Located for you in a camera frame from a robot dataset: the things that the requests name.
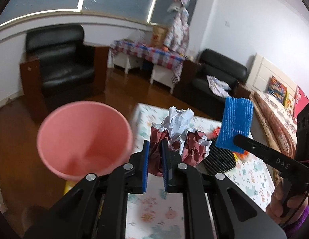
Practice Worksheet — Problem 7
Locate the blue foam net sleeve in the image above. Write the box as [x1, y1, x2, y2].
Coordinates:
[215, 97, 253, 154]

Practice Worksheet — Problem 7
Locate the checkered cloth side table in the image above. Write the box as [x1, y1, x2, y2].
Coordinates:
[110, 40, 185, 93]

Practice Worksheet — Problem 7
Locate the orange crumpled trash piece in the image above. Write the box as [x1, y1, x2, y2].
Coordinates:
[233, 151, 249, 161]

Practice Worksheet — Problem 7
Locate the brown paper bag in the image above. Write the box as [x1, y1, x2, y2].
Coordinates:
[150, 26, 168, 48]

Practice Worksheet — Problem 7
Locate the black foam net sleeve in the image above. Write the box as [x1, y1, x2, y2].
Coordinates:
[202, 140, 236, 175]

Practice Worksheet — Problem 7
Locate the black leather armchair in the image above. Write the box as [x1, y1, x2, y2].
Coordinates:
[173, 49, 251, 121]
[20, 23, 110, 122]

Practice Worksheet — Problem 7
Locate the person's right hand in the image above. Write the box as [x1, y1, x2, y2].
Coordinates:
[265, 180, 309, 225]

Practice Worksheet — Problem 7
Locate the colourful striped pillow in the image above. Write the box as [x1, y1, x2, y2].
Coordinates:
[267, 76, 287, 104]

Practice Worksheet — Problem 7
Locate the pink floral pillow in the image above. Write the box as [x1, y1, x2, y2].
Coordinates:
[293, 86, 309, 119]

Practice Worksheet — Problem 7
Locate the purple fleece sleeve forearm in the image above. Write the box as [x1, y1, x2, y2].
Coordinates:
[283, 206, 309, 238]

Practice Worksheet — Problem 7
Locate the black leather armchair left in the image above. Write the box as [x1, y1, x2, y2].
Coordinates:
[20, 23, 110, 122]

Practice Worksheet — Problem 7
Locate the cloth on right armchair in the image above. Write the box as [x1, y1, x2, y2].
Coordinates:
[206, 75, 231, 98]

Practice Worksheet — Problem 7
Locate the red plastic bag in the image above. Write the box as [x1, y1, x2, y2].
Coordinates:
[206, 127, 220, 140]

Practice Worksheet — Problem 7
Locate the bed with brown blanket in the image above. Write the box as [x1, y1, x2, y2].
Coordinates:
[248, 90, 298, 180]

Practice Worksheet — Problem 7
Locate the pink plastic trash bin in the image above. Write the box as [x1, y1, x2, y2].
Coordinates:
[37, 101, 133, 181]

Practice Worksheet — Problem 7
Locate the cream wooden headboard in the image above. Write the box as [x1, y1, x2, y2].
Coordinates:
[246, 53, 297, 96]

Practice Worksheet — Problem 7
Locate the red white paper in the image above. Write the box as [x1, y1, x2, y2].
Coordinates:
[148, 106, 212, 176]

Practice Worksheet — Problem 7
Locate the floral patterned table cloth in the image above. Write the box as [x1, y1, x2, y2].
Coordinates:
[125, 103, 274, 238]

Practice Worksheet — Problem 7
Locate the black leather armchair right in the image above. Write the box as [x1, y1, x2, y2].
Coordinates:
[173, 49, 251, 121]

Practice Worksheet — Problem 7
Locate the hanging floral child jacket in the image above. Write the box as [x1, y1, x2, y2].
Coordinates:
[163, 0, 190, 56]

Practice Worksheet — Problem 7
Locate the orange fruit on table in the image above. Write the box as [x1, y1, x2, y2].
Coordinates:
[162, 46, 169, 52]

